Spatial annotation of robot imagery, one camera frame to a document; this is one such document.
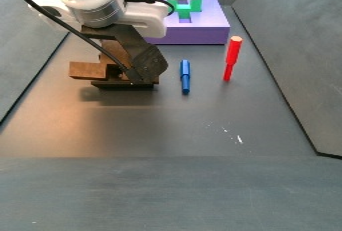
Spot purple base block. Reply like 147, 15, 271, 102
147, 0, 230, 45

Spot green U-shaped block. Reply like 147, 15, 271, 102
167, 0, 202, 20

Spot red hexagonal peg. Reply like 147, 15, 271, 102
223, 36, 243, 81

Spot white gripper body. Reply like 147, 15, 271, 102
33, 0, 168, 38

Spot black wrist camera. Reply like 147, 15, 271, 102
81, 24, 168, 84

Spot brown T-shaped block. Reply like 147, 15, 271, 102
68, 40, 131, 81

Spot blue cylindrical peg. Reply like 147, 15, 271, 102
180, 60, 191, 95

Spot black cable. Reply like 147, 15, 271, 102
2, 0, 176, 84

